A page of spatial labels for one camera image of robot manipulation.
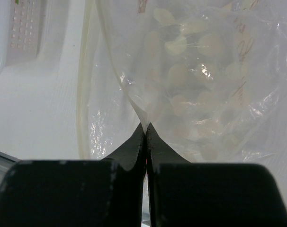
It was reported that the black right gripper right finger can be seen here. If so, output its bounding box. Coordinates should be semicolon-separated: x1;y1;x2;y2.
146;124;287;227

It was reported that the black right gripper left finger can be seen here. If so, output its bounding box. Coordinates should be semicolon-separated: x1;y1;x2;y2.
0;126;144;227

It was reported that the clear zip top bag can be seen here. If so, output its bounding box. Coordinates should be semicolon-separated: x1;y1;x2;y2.
77;0;287;162

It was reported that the white perforated plastic basket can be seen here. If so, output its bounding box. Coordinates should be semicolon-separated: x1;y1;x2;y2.
0;0;70;82

